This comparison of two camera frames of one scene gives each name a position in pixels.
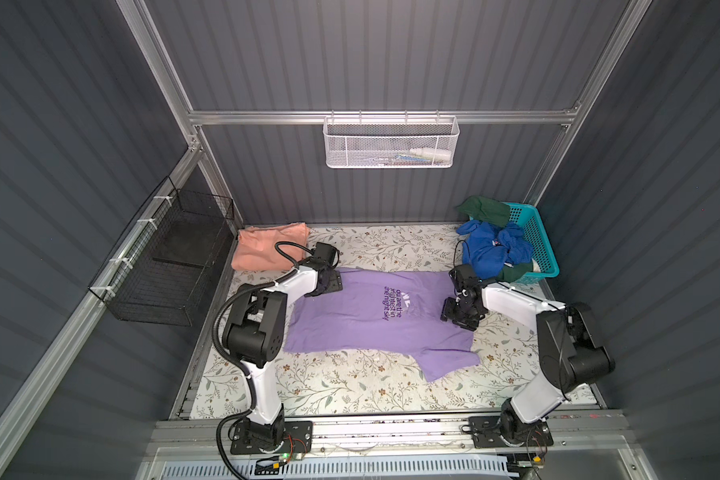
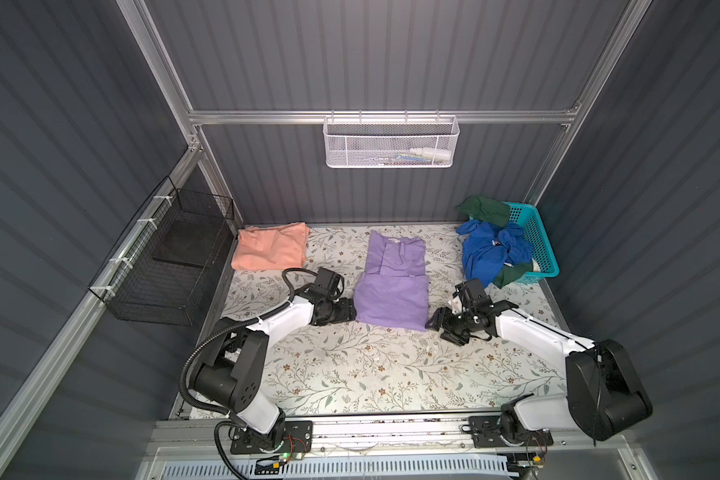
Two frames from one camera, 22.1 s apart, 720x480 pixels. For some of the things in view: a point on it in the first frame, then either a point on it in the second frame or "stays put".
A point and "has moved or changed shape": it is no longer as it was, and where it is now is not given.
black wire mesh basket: x=155 y=273 stays put
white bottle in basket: x=433 y=154 stays put
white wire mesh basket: x=390 y=141 stays put
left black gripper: x=334 y=281 -> x=347 y=311
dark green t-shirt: x=486 y=210 stays put
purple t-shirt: x=384 y=312 has moved or changed shape
